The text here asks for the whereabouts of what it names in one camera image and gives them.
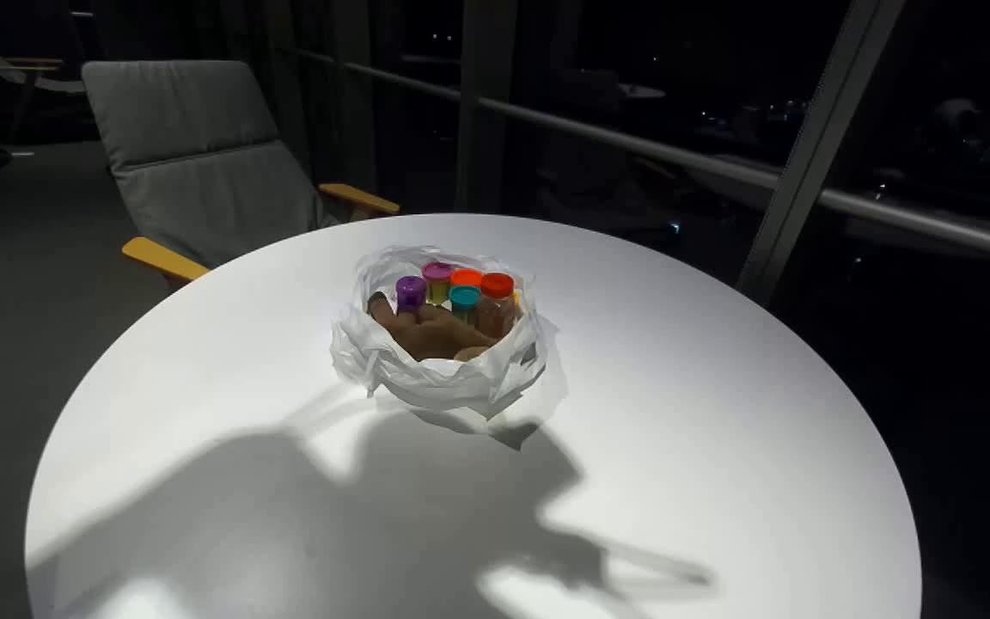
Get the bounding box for dark background chair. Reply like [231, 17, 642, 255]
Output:
[0, 2, 93, 103]

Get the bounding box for grey lounge chair wooden armrests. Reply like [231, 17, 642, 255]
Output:
[78, 55, 405, 288]

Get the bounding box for brown plush dog toy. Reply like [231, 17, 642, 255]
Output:
[363, 288, 521, 363]

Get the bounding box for metal window railing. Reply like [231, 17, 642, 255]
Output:
[286, 46, 990, 275]

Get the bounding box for slanted grey window post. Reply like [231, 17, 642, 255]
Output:
[740, 0, 911, 301]

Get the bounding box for red lid spice jar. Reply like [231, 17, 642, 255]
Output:
[478, 270, 519, 306]

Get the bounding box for dark window mullion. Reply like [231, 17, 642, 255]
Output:
[450, 0, 521, 212]

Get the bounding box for white plastic bag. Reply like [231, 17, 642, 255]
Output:
[330, 242, 557, 418]

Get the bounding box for magenta lid dough tub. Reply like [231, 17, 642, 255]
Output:
[421, 259, 456, 293]

